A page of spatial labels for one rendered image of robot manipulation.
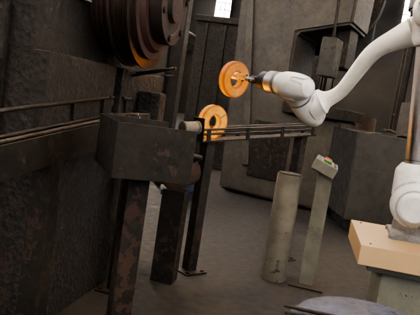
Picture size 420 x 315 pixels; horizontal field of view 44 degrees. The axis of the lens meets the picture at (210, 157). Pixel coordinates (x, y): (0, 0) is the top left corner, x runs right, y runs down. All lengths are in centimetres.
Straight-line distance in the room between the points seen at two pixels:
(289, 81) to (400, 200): 63
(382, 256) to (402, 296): 25
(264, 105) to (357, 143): 112
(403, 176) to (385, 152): 206
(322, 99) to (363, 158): 170
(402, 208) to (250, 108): 302
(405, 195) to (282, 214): 87
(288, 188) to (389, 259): 77
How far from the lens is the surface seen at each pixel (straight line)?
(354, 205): 379
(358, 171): 375
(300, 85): 197
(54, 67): 157
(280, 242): 246
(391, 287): 197
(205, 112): 229
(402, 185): 173
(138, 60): 187
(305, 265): 253
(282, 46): 455
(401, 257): 179
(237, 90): 228
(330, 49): 419
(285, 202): 242
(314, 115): 211
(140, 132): 127
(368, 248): 177
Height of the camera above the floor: 81
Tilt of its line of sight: 6 degrees down
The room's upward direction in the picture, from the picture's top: 9 degrees clockwise
